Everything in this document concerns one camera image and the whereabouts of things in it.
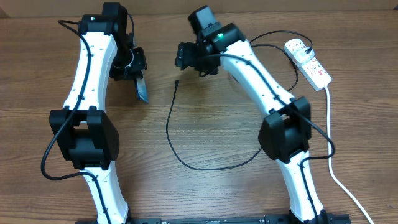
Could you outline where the blue Galaxy smartphone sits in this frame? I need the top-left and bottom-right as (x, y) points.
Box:
(134, 78), (149, 103)

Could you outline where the black USB charging cable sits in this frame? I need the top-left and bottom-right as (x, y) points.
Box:
(165, 30), (313, 172)

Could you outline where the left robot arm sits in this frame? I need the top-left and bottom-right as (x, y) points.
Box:
(40, 2), (149, 223)

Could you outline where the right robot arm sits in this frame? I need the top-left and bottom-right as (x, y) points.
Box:
(175, 6), (328, 223)

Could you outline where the white charger plug adapter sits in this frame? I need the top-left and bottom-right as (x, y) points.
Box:
(293, 47), (315, 66)

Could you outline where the white power strip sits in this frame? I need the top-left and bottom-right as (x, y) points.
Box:
(284, 39), (332, 91)

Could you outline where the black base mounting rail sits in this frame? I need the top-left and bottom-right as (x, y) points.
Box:
(74, 213), (352, 224)

